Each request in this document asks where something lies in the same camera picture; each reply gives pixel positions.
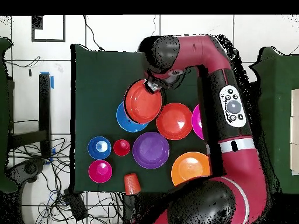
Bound red-orange bowl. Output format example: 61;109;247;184
155;102;193;141
123;79;163;124

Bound light blue bowl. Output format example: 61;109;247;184
116;101;150;133

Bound large pink bowl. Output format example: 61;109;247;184
191;104;206;141

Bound purple bowl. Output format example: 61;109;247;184
132;131;170;170

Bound red cup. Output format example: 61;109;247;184
113;139;131;157

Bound small dark blue bowl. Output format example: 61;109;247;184
87;136;112;160

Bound large orange bowl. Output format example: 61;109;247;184
171;151;213;187

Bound orange cup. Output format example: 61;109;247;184
123;173;142;196

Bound dark green table cloth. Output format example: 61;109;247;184
70;44;234;194

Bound small pink bowl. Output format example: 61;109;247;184
88;159;113;184

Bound green cloth neighbouring table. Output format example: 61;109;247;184
0;37;18;193
248;46;299;194

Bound white box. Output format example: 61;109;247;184
290;88;299;117
290;143;299;176
290;116;299;145

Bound black power adapter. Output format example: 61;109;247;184
64;191;89;221

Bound black floor cable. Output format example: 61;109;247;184
83;15;105;51

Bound black stand post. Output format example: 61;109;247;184
6;72;53;158

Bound black square floor frame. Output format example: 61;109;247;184
31;15;66;43

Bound blue cable bundle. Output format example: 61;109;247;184
47;189;58;207

